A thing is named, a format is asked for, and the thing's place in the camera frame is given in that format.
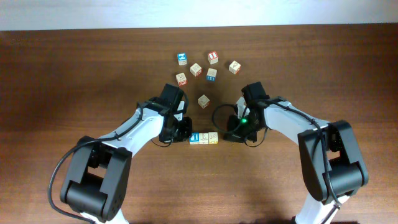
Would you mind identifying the yellow-edged block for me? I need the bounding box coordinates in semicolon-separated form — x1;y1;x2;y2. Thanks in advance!
208;132;218;144

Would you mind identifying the acorn block with green N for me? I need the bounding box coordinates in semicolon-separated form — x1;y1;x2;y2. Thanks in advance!
197;95;210;108

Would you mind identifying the blue-top block with L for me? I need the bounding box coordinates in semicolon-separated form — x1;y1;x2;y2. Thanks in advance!
189;133;200;144

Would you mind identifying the blue-top block with 2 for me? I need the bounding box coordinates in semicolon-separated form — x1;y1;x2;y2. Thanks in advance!
177;52;187;66

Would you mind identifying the ice cream cone block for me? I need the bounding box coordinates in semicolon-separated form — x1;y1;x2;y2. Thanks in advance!
229;60;241;74

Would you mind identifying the block with red E side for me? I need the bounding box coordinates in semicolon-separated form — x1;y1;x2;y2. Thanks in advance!
190;63;203;77

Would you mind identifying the sailboat block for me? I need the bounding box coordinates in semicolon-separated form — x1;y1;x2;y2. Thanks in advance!
199;133;209;144

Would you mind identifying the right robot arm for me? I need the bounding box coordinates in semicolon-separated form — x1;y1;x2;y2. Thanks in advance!
223;82;369;223

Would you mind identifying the red-top block with I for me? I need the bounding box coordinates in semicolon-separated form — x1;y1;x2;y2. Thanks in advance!
207;51;219;65

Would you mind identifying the butterfly block, red side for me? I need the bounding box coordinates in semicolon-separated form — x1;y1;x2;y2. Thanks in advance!
175;73;187;86

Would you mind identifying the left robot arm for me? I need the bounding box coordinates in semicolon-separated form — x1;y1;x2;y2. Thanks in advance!
60;84;192;223

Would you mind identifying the block with 8, blue side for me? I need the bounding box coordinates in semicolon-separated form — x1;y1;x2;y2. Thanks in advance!
206;68;217;82

